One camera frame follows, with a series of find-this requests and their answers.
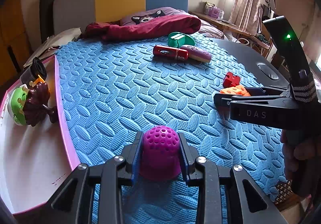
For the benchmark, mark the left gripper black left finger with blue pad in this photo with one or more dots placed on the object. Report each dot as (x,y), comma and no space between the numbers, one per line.
(73,200)

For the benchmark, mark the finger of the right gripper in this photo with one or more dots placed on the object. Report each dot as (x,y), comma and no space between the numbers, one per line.
(225,101)
(273,90)

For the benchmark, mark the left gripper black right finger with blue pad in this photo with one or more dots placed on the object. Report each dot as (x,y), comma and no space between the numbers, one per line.
(245,200)

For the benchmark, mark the purple perforated dome toy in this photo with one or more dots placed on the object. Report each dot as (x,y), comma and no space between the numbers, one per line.
(160,154)

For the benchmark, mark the lilac patterned oval toy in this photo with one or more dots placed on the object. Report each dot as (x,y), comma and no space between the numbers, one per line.
(197,54)

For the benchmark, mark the brown massage brush yellow pegs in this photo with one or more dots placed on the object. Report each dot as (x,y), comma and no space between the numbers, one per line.
(36,106)

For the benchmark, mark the person right hand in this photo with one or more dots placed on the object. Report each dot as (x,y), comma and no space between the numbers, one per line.
(307,150)

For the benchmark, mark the orange building block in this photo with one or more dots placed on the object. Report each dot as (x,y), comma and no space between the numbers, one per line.
(237,90)

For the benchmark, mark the red puzzle block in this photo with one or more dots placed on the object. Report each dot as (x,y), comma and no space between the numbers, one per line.
(231,80)

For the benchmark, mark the wooden side desk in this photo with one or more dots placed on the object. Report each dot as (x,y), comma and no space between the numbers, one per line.
(230,27)

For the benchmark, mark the pink rimmed white tray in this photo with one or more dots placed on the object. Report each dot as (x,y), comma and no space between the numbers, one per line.
(35,160)

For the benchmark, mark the pink floral curtain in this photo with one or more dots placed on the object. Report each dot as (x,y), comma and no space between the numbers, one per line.
(245,15)

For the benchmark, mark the pink box on desk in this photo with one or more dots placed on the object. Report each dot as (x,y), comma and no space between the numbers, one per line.
(214,12)

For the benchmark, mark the blue foam puzzle mat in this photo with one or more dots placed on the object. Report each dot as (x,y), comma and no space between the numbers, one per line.
(101,133)

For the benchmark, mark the green tape dispenser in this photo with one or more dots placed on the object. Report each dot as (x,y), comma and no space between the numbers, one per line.
(177,39)

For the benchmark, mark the red cylindrical can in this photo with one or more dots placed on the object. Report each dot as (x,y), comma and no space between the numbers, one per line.
(170,52)

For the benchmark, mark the white green round toy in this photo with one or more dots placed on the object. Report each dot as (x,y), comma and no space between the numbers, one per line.
(16,104)

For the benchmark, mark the orange plastic clip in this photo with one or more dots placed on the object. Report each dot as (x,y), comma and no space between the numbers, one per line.
(36,81)

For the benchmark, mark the clear jar black lid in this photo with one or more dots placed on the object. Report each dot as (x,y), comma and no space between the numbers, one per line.
(35,71)

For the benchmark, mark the cat print purple pillow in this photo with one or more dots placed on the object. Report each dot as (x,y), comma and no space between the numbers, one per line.
(145,16)

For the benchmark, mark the beige canvas bag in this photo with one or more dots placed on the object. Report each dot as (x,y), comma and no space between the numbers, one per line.
(53,43)

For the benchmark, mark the crimson blanket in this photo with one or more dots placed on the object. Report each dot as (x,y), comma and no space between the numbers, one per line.
(155,28)

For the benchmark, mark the black rolled mat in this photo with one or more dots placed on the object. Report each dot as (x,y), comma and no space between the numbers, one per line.
(46,19)

